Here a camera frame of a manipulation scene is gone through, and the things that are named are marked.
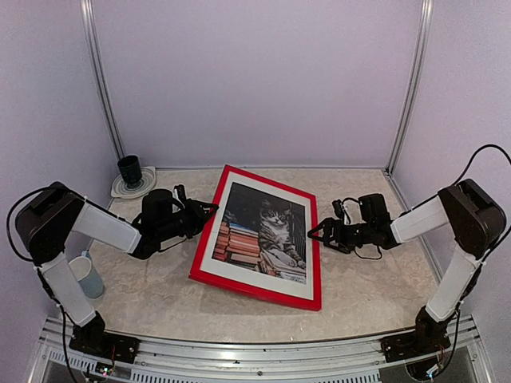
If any left aluminium corner post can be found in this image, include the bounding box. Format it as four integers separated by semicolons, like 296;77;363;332
80;0;125;160

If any red wooden picture frame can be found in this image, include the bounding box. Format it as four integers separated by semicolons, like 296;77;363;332
188;164;323;313

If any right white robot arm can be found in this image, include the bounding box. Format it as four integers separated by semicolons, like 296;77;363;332
307;179;509;362

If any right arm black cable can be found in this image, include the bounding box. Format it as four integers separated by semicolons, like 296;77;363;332
457;144;511;188

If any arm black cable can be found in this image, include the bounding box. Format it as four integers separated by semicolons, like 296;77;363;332
6;187;77;383
457;144;511;188

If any white round plate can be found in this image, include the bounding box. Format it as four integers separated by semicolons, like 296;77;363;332
110;166;156;199

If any front aluminium rail base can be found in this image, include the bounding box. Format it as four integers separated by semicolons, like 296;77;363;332
24;316;496;382

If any white mat board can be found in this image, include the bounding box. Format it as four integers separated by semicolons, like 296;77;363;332
199;173;314;300

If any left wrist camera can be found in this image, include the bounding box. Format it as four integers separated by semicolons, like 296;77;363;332
172;184;187;209

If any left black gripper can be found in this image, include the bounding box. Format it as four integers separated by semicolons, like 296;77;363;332
156;199;218;242

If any black cup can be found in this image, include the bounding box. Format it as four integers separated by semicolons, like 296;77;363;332
117;155;142;189

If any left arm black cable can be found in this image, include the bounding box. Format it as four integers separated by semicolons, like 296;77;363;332
6;187;77;383

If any right aluminium corner post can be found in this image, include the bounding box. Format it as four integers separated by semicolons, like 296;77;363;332
386;0;434;178

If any light blue paper cup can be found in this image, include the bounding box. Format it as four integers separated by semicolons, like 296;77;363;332
69;251;105;299

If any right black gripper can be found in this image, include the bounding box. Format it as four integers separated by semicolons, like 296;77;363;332
307;218;374;254

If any cat photo print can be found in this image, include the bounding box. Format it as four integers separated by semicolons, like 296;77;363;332
212;183;307;284

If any aluminium corner post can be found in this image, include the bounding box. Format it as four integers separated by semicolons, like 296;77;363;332
386;0;434;178
80;0;125;160

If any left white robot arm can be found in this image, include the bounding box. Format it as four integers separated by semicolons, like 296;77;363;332
6;182;219;364

